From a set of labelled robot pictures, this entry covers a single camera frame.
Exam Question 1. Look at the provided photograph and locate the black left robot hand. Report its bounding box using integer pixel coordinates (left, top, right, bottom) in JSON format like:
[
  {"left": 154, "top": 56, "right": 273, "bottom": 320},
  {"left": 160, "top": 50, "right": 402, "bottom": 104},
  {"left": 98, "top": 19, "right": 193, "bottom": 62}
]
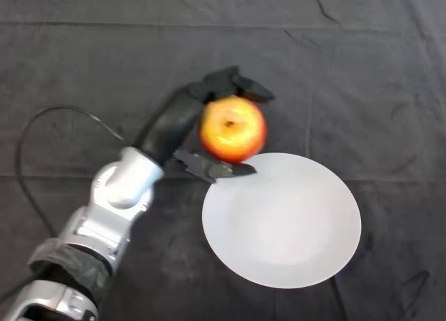
[{"left": 133, "top": 65, "right": 275, "bottom": 185}]

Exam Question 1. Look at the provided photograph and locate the white round plate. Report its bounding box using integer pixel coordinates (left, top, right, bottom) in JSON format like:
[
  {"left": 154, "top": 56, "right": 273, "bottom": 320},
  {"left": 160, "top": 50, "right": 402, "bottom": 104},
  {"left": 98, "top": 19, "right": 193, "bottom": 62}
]
[{"left": 201, "top": 152, "right": 362, "bottom": 290}]

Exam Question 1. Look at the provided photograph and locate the red yellow apple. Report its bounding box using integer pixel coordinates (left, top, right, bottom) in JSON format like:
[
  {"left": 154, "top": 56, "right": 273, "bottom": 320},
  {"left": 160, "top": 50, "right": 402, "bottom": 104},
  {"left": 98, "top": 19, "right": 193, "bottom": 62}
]
[{"left": 198, "top": 95, "right": 268, "bottom": 164}]

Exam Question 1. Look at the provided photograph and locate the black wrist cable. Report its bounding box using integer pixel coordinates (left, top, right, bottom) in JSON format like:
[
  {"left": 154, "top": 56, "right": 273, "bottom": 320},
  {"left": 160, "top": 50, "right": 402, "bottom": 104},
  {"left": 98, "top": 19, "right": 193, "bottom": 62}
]
[{"left": 0, "top": 106, "right": 125, "bottom": 300}]

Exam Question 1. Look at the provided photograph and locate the black cloth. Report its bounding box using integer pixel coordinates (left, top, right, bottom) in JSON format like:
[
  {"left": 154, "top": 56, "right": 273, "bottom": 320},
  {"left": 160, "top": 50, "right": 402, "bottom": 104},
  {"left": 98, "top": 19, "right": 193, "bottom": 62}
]
[{"left": 0, "top": 0, "right": 446, "bottom": 321}]

